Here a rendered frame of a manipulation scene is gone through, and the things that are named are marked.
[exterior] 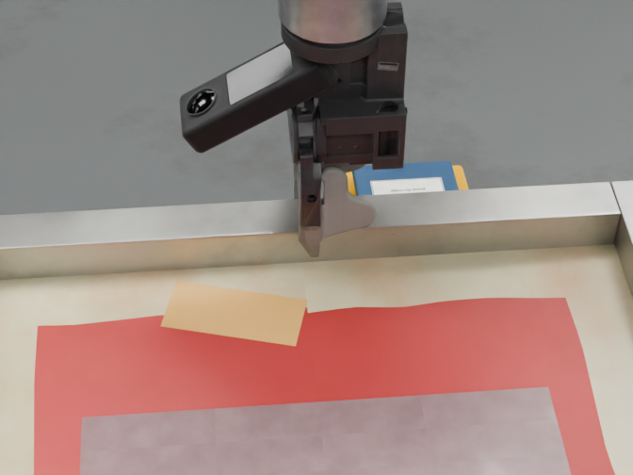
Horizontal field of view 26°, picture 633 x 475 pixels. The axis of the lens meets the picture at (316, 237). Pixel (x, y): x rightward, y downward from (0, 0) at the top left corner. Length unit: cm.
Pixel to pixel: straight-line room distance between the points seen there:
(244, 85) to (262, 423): 24
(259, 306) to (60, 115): 218
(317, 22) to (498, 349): 29
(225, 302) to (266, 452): 15
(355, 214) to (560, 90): 228
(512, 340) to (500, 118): 215
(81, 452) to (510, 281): 36
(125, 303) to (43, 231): 9
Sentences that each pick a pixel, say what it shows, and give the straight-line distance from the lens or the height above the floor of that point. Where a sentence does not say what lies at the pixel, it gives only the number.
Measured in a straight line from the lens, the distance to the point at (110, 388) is 102.
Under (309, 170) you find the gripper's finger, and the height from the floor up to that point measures 119.
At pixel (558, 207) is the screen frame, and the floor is 110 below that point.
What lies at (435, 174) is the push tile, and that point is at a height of 97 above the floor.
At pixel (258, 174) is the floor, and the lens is 298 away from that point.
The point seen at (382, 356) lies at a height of 106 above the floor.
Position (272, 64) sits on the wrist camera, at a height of 126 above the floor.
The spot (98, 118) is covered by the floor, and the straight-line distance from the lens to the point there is 319.
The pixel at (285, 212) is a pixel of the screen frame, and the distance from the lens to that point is 108.
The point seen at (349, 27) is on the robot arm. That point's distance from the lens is 92.
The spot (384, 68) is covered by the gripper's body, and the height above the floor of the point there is 126.
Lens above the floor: 178
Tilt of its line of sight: 39 degrees down
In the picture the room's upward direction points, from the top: straight up
